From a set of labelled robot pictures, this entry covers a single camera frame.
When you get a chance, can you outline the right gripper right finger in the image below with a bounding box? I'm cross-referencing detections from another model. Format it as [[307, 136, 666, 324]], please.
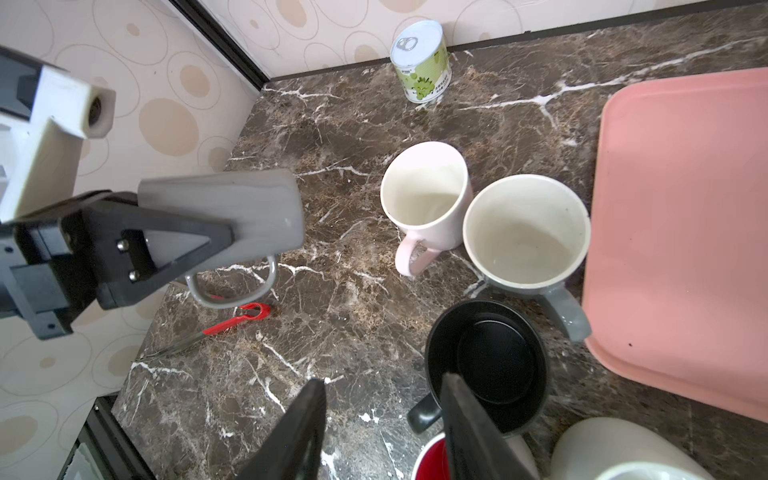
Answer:
[[440, 373, 505, 451]]

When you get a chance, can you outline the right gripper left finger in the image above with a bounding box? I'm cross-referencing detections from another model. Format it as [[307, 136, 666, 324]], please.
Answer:
[[236, 379, 327, 480]]

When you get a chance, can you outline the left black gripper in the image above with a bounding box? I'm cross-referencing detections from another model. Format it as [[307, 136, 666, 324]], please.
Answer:
[[1, 190, 234, 340]]

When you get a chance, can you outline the white mug black rim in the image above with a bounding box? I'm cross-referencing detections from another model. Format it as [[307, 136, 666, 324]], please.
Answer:
[[410, 432, 541, 479]]

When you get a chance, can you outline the white ceramic mug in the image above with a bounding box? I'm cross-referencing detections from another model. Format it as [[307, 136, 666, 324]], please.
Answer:
[[550, 417, 712, 479]]

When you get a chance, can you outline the large grey mug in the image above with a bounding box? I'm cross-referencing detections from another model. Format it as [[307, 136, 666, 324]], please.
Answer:
[[138, 169, 304, 309]]

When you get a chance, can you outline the small grey mug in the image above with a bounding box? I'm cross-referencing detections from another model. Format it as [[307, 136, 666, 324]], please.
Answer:
[[463, 174, 592, 342]]

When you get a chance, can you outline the pink mug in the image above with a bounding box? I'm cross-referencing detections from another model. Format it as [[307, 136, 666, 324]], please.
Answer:
[[380, 141, 473, 277]]

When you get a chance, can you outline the pink plastic tray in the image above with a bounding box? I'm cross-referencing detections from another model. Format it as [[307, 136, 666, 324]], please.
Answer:
[[582, 68, 767, 421]]

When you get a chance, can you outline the small green white can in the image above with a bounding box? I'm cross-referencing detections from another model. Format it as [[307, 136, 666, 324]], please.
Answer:
[[390, 20, 452, 104]]

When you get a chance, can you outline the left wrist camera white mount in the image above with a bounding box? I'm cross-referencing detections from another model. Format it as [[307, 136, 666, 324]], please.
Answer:
[[1, 47, 116, 223]]

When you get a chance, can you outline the red handled tool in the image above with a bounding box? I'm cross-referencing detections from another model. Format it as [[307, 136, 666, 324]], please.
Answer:
[[143, 302, 272, 359]]

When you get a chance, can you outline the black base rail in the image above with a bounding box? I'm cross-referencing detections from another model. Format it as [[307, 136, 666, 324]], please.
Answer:
[[58, 393, 156, 480]]

